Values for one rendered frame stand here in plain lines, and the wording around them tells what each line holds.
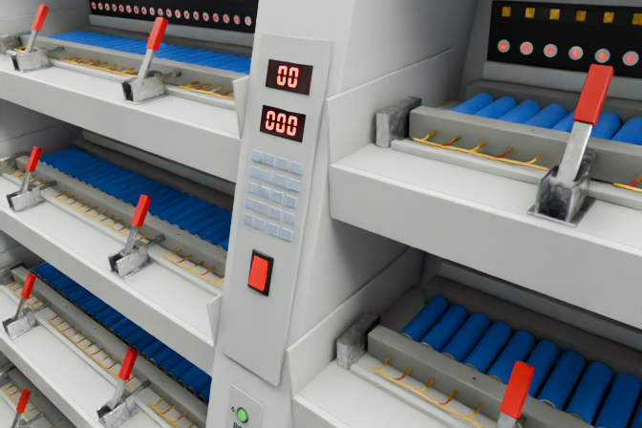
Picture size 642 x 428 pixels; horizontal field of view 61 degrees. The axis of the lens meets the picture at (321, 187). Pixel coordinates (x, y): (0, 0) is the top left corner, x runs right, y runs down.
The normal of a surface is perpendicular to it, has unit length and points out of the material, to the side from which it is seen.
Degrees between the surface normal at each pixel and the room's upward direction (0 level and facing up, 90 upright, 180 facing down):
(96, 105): 108
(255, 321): 90
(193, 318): 18
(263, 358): 90
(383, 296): 90
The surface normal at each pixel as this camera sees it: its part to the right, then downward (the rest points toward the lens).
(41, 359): -0.04, -0.90
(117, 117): -0.64, 0.36
